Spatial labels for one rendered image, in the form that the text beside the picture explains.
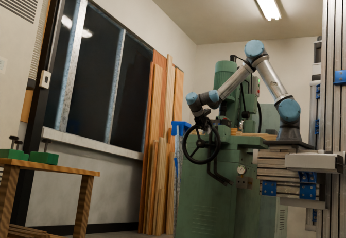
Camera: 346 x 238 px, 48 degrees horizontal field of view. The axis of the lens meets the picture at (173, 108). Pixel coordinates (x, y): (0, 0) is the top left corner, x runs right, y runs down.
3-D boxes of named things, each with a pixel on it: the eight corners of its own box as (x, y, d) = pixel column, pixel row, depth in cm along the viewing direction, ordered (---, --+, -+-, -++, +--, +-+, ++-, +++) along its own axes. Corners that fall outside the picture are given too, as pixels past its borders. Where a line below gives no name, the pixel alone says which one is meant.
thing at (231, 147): (186, 147, 292) (186, 142, 293) (197, 151, 310) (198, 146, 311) (237, 149, 273) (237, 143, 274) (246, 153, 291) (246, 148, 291)
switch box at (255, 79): (248, 94, 325) (249, 76, 328) (252, 97, 333) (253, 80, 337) (256, 94, 322) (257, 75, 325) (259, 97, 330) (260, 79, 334)
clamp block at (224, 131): (204, 136, 277) (205, 124, 279) (211, 139, 288) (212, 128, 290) (224, 137, 269) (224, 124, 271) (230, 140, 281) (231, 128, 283)
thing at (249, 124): (241, 134, 307) (242, 119, 310) (243, 136, 313) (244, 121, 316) (252, 135, 303) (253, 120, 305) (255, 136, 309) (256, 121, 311)
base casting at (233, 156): (182, 159, 291) (183, 147, 293) (211, 167, 340) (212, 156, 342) (239, 163, 270) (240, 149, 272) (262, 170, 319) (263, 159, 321)
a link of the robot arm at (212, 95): (218, 91, 245) (202, 97, 247) (214, 87, 235) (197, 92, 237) (221, 103, 243) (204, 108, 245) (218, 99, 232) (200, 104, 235)
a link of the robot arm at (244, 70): (257, 50, 255) (204, 102, 258) (256, 43, 245) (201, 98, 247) (270, 61, 251) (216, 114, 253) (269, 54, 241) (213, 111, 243)
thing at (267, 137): (200, 137, 306) (200, 133, 307) (201, 138, 307) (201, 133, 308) (276, 140, 277) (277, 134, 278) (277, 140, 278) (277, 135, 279)
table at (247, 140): (175, 139, 287) (176, 132, 288) (193, 146, 313) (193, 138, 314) (256, 142, 258) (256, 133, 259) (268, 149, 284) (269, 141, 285)
